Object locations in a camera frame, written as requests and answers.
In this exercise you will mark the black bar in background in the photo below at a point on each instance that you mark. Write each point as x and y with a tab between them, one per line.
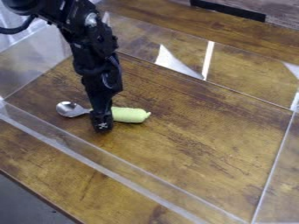
249	14

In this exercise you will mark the green handled metal spoon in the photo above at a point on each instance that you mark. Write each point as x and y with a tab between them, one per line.
125	115

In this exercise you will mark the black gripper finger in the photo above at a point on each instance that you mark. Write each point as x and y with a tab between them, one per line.
102	121

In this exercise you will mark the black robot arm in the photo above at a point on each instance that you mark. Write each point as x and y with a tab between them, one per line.
93	44

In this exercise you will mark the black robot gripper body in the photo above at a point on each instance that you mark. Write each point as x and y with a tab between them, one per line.
102	81

